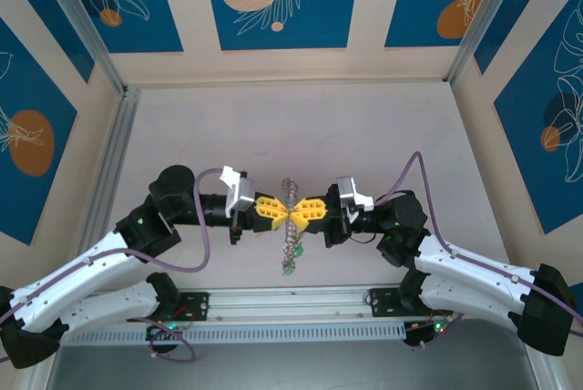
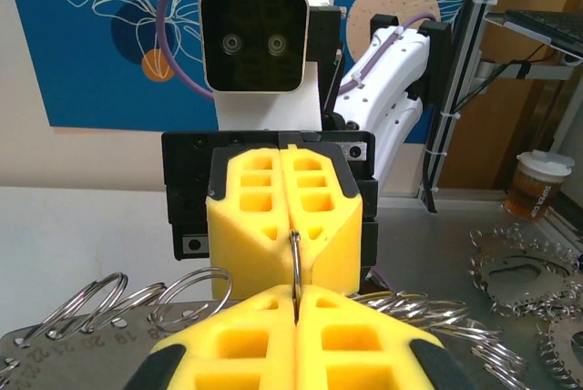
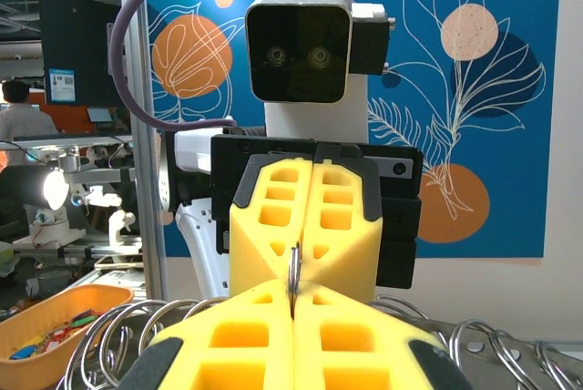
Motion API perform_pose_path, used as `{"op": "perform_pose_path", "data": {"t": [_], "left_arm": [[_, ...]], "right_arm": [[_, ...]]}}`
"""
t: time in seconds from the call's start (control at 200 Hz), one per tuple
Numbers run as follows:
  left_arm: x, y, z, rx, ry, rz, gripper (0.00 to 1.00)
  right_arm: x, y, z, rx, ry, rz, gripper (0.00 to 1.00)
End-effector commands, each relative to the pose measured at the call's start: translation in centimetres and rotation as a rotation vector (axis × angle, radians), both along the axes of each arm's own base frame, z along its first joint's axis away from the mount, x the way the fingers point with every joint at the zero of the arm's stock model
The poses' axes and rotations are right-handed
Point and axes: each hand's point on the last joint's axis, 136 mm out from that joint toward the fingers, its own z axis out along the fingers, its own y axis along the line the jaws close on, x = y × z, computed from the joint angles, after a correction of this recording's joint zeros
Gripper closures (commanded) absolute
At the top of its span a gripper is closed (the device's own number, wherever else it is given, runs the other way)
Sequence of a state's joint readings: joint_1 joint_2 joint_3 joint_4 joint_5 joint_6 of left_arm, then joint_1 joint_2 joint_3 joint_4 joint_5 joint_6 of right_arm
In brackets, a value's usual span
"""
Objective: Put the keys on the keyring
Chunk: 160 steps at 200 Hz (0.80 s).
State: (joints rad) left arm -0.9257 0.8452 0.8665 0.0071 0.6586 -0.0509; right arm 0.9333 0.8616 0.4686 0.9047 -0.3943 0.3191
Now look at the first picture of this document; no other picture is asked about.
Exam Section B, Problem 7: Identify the chain of metal key rings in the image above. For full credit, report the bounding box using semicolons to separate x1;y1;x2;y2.
279;178;304;275

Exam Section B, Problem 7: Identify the black mounting plate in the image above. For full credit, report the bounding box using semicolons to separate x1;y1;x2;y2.
367;288;404;318
175;292;211;322

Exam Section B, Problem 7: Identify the black controller board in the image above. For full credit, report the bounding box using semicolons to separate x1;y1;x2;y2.
148;322;183;344
403;316;455;348

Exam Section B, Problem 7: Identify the blue poster with orange circle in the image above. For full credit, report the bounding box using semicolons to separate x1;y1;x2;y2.
493;0;583;236
0;15;79;246

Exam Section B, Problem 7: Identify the blue poster with white flower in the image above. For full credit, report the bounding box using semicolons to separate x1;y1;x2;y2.
56;0;185;55

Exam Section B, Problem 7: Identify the blue poster with beige circle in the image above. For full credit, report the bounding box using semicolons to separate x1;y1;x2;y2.
201;0;364;52

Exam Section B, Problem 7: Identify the blue poster with fern leaf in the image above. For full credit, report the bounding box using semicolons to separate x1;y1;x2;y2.
384;0;505;49

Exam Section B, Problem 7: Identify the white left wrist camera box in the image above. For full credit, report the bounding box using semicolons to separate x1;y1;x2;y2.
218;165;256;219

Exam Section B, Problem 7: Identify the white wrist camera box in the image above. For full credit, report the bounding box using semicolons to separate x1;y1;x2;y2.
335;174;375;223
218;165;256;219

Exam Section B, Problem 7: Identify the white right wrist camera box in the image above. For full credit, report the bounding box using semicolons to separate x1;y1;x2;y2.
335;174;375;223

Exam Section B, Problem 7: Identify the aluminium frame rail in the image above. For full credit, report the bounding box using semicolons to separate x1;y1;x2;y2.
523;344;564;390
25;362;60;390
75;87;143;272

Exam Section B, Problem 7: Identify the grooved aluminium mounting rail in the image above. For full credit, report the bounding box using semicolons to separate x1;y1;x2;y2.
177;288;404;319

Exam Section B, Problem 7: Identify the grey slotted cable duct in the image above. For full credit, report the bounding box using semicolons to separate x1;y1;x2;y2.
63;320;407;345

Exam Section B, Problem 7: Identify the purple cable loop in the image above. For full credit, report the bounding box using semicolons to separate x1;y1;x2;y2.
136;315;198;363

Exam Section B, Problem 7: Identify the aluminium frame post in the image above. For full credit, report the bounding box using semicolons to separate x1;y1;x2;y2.
445;0;527;85
34;0;138;99

